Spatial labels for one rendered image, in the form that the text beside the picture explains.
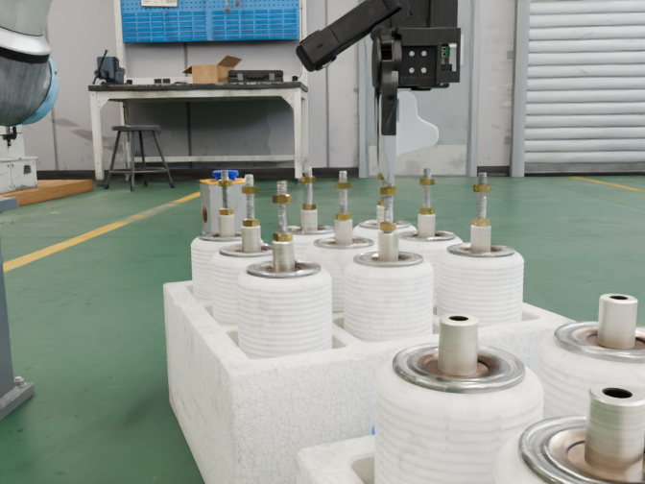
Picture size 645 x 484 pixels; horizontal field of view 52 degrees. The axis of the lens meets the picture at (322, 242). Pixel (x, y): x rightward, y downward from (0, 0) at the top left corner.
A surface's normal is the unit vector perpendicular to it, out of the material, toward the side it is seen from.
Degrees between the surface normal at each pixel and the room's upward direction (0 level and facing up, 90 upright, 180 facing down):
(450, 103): 90
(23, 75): 117
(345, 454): 0
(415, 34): 90
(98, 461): 0
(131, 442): 0
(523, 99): 90
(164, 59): 90
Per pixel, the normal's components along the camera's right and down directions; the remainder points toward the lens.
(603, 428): -0.77, 0.11
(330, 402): 0.37, 0.15
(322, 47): -0.04, 0.16
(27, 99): 0.79, 0.51
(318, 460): -0.01, -0.99
